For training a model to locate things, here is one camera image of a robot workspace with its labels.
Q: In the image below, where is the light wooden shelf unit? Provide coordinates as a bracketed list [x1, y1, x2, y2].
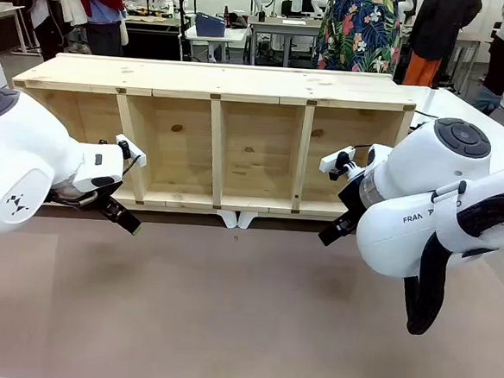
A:
[3, 48, 419, 230]

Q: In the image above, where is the white desk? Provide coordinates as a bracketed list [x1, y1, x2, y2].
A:
[181, 22, 252, 66]

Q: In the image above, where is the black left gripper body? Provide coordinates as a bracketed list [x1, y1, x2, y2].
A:
[44, 181, 122, 222]

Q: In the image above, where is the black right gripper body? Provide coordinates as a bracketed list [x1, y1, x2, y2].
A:
[335, 176, 371, 227]

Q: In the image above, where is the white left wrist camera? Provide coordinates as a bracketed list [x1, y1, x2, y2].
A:
[113, 133, 149, 168]

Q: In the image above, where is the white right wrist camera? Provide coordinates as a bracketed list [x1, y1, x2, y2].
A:
[318, 143, 362, 184]

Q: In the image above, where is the blue plastic bin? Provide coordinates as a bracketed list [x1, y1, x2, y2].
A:
[194, 11, 228, 39]

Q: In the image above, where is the person in floral shirt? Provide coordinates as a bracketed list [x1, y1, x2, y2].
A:
[315, 0, 406, 76]

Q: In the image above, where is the white side table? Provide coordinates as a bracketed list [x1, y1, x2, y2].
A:
[386, 83, 504, 181]

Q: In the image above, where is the white plastic shelf foot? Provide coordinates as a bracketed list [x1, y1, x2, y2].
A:
[215, 209, 240, 230]
[236, 211, 259, 231]

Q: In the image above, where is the black tripod stand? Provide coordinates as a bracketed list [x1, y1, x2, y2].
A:
[168, 0, 199, 63]

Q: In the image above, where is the person in black jacket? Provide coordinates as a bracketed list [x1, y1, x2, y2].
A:
[402, 0, 483, 91]

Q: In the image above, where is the grey desk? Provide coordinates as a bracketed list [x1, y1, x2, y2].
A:
[244, 13, 324, 70]

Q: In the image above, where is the light wooden desk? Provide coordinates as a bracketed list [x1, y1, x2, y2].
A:
[0, 1, 43, 57]

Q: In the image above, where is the black sleeved robot cable bundle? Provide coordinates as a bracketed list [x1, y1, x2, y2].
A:
[400, 176, 504, 343]

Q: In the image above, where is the person in red top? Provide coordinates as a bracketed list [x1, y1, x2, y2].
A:
[65, 0, 132, 58]

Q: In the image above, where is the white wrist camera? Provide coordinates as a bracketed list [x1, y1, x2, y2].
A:
[113, 133, 149, 168]
[318, 143, 362, 184]

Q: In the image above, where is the computer monitor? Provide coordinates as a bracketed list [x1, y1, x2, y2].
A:
[289, 0, 318, 20]

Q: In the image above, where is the black workbench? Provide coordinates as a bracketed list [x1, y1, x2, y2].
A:
[121, 5, 184, 62]

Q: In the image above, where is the dark power cable with plug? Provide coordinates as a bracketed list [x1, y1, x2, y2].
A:
[410, 108, 441, 133]

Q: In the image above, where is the person in white coat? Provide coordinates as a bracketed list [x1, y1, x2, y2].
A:
[8, 0, 91, 64]

